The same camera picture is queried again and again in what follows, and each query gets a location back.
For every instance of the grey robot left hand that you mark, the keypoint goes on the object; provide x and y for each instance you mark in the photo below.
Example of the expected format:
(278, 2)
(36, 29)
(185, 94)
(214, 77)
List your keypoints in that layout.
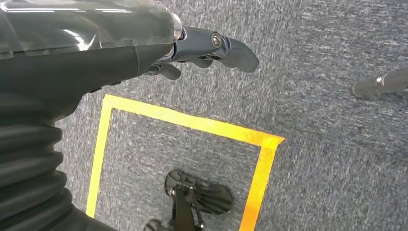
(79, 70)

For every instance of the stainless steel workbench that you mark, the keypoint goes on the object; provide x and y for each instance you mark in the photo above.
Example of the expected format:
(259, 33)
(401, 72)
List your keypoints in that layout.
(382, 83)

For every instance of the yellow floor tape square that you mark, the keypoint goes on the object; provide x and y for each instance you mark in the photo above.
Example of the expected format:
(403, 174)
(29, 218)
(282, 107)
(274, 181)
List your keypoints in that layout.
(191, 121)

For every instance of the black robot leg and foot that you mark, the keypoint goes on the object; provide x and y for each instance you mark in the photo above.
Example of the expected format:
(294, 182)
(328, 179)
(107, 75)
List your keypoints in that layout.
(183, 210)

